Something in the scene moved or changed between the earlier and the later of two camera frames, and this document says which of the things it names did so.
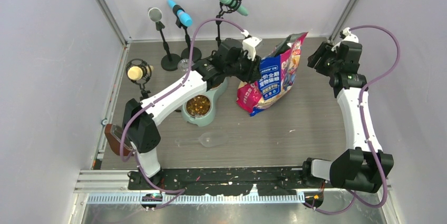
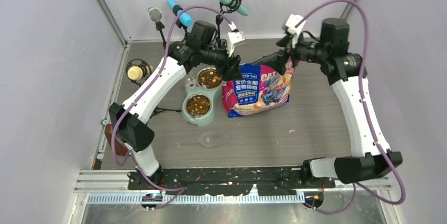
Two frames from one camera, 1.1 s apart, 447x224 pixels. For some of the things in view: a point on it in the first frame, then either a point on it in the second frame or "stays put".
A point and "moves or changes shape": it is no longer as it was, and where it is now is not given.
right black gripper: [323, 51] to [279, 62]
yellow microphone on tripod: [139, 71] stays put
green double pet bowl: [200, 110] stays put
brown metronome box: [114, 133] stays put
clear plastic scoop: [211, 139] stays put
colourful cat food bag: [279, 69] moves or changes shape
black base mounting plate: [272, 181] stays put
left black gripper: [253, 73] to [233, 72]
